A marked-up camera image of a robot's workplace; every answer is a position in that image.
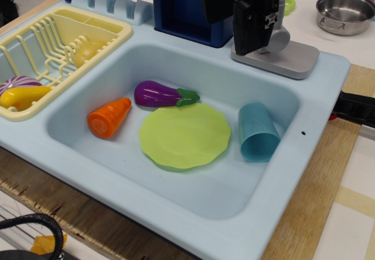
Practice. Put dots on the wooden board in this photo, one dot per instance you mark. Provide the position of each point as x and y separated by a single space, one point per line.
330 214

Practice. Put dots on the dark blue plastic backsplash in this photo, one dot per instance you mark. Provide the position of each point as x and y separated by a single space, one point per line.
181 18

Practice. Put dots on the purple toy onion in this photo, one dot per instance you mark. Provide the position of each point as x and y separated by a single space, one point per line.
19 81

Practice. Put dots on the purple toy eggplant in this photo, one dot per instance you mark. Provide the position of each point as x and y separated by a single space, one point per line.
153 94

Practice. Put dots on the green plastic ring toy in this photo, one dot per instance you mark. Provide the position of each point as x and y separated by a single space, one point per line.
290 6

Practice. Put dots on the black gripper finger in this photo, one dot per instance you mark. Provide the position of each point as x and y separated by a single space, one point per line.
253 24

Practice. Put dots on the black clamp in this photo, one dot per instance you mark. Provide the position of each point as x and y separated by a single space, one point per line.
355 108

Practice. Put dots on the blue plastic cup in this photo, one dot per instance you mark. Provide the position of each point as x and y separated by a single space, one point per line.
257 133

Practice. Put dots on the orange tape piece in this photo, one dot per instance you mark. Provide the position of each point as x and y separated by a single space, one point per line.
43 245

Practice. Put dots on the green plastic plate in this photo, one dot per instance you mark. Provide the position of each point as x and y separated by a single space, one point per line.
180 139

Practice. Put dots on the stainless steel pot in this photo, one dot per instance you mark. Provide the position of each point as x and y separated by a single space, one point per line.
344 17

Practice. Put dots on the grey toy faucet lever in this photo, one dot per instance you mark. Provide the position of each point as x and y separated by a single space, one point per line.
282 56

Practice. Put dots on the light blue toy sink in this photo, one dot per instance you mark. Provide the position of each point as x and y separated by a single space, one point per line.
225 210

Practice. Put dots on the yellow dish drying rack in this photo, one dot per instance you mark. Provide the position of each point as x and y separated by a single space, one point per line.
43 49

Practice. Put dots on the orange toy carrot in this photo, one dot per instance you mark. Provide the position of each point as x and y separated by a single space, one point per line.
105 121

